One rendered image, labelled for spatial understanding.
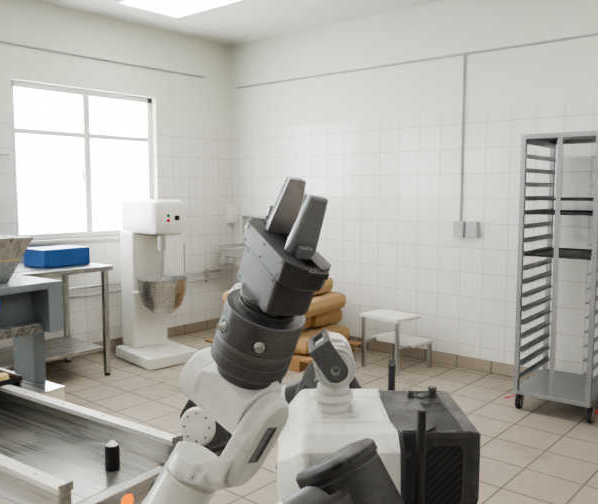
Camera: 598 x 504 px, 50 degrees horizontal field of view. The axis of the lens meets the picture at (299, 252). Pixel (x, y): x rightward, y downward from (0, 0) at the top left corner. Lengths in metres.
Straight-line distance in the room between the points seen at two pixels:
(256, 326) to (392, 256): 5.16
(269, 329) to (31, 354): 1.67
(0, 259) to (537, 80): 4.14
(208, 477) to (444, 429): 0.41
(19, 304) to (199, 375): 1.48
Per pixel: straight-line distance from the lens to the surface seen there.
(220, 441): 1.32
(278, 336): 0.66
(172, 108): 6.61
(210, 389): 0.73
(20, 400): 2.00
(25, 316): 2.20
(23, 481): 1.46
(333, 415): 1.04
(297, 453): 0.97
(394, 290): 5.82
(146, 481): 1.51
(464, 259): 5.46
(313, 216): 0.63
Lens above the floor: 1.46
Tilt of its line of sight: 5 degrees down
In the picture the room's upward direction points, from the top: straight up
